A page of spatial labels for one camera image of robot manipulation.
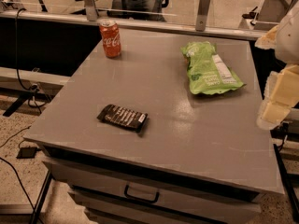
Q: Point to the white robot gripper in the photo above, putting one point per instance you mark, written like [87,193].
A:
[289,41]

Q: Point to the dark chocolate rxbar wrapper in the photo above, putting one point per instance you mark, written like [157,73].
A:
[122,117]

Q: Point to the green snack bag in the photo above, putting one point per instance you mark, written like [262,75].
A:
[207,72]

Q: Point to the orange coca-cola can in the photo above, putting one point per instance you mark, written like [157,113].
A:
[109,31]

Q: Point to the grey drawer cabinet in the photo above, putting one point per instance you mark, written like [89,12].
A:
[98,185]

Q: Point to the black power adapter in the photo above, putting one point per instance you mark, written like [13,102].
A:
[27,152]

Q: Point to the right metal bracket post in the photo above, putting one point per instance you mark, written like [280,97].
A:
[202,14]

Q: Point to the metal bracket post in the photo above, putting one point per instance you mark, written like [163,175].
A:
[91,11]
[202,14]

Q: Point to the metal rail barrier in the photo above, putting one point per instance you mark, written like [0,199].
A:
[154,26]

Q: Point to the black drawer handle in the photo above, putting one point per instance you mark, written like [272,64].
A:
[141,195]

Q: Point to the left metal bracket post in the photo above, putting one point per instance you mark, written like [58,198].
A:
[91,11]

